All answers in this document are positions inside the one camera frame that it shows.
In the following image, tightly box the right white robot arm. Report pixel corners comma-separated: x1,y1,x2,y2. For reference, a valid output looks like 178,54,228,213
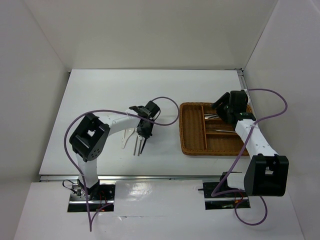
211,90,289,197

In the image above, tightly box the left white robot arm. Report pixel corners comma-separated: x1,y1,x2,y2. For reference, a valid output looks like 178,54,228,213
69,100,161,200

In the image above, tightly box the aluminium rail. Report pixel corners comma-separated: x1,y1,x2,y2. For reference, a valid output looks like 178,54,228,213
236,68,248,90
39,175,220,182

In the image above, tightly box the grey chopstick left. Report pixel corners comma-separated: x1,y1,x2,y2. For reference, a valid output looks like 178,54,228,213
133,136,138,156

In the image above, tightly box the aluminium rail right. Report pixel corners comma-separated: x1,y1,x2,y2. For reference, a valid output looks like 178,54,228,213
236,68,248,90

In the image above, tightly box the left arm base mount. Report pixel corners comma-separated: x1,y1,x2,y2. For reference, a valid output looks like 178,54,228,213
62,180,116,213

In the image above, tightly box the brown wicker cutlery tray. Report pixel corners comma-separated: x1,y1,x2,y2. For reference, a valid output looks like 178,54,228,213
179,102,244,156

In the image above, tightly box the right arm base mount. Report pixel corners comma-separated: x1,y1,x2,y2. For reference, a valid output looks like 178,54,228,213
198,181,251,210

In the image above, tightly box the white ceramic spoon left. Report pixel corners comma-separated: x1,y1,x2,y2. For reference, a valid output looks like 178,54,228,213
121,129,129,145

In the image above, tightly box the aluminium rail front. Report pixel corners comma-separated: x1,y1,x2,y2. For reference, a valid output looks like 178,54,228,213
39,175,220,182

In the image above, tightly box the grey chopstick right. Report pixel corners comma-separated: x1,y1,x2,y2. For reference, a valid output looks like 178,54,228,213
137,137,142,156

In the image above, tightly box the grey chopstick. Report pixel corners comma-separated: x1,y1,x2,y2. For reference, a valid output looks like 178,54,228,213
137,137,142,156
133,136,138,156

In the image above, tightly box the silver table knife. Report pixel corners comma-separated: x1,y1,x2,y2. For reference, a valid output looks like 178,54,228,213
212,129,236,133

